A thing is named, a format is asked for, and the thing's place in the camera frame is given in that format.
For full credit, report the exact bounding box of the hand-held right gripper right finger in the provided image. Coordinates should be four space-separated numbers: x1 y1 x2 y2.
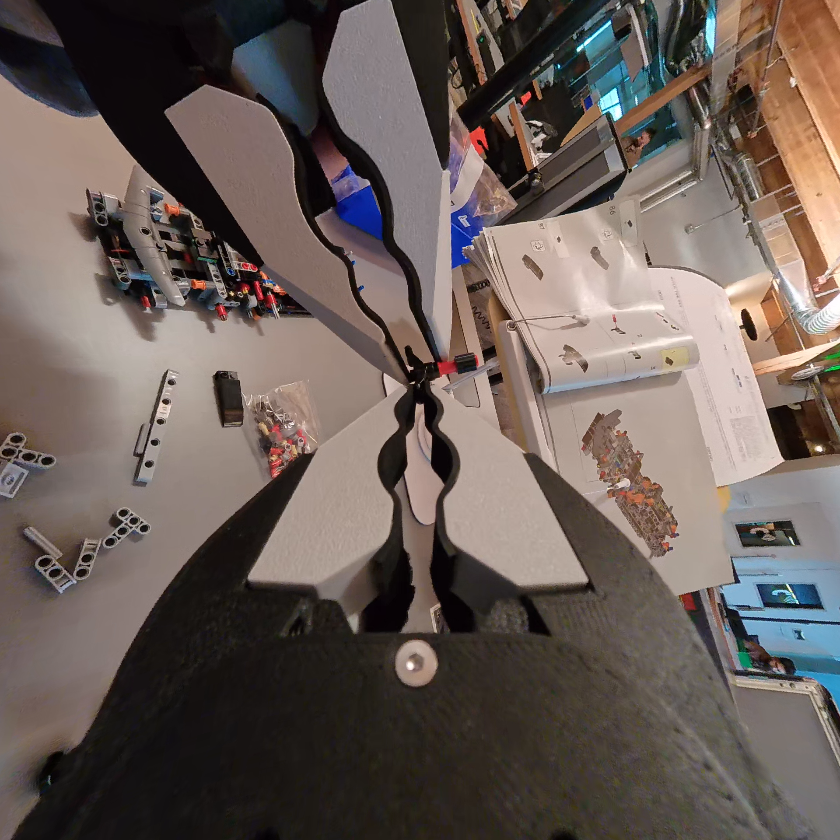
423 384 592 632

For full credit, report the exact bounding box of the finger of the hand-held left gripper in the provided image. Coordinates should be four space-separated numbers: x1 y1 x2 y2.
320 0 455 361
163 84 411 383

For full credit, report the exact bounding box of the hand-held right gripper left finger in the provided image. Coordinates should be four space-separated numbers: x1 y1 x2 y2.
247 386 421 632

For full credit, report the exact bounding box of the person's left forearm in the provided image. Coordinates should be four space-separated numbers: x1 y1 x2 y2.
0 26 99 119

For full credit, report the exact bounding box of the clear bag of lego pieces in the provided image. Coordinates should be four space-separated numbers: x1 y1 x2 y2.
241 381 322 480

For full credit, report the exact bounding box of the partly built lego model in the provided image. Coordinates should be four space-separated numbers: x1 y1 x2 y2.
87 164 316 322

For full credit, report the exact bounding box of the black sloped lego brick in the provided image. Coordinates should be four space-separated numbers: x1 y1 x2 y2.
213 369 245 429

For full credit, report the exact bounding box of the light grey lego brick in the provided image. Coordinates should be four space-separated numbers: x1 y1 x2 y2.
134 369 179 487

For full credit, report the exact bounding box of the light grey bent lego beam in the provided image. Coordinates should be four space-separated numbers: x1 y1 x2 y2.
33 538 102 595

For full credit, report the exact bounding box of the person's left hand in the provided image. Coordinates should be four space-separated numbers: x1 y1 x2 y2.
312 130 360 179

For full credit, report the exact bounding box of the blue storage bin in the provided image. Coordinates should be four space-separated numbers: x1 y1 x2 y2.
330 174 490 270

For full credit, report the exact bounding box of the white book stand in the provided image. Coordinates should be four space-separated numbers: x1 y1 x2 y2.
382 318 562 526

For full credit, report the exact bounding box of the open instruction booklet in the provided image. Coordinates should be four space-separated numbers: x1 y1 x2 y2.
462 197 785 595

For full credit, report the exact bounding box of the black pole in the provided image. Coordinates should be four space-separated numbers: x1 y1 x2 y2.
456 0 634 130

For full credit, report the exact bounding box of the grey flat panel device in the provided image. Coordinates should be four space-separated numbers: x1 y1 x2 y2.
512 112 632 206

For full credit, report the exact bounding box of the dark printed cardboard box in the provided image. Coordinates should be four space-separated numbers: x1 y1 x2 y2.
679 591 732 686

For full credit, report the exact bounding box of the framed screen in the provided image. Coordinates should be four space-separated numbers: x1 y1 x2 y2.
731 676 840 840

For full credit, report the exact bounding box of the silver ventilation duct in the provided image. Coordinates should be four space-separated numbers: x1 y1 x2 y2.
774 262 840 342

